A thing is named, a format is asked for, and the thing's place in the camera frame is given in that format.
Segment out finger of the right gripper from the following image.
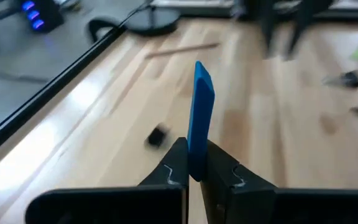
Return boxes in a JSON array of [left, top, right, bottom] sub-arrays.
[[286, 15, 315, 60], [261, 15, 279, 60]]

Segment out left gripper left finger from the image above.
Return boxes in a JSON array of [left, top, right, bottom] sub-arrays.
[[25, 136, 189, 224]]

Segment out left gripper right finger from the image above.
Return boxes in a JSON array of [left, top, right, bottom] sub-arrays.
[[200, 139, 358, 224]]

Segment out black binder clip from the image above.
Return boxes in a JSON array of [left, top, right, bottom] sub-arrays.
[[321, 70, 358, 90], [144, 123, 171, 149]]

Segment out blue eraser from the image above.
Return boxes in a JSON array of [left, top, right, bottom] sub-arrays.
[[186, 60, 216, 183]]

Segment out natural wood pencil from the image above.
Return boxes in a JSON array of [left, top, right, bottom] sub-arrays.
[[144, 42, 221, 60]]

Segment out white globe lamp black base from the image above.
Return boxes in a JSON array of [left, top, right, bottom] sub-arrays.
[[125, 5, 182, 37]]

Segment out black hub blue lights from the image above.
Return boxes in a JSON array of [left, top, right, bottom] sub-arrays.
[[20, 0, 65, 34]]

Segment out black aluminium table frame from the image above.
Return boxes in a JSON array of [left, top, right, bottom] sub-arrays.
[[0, 26, 127, 164]]

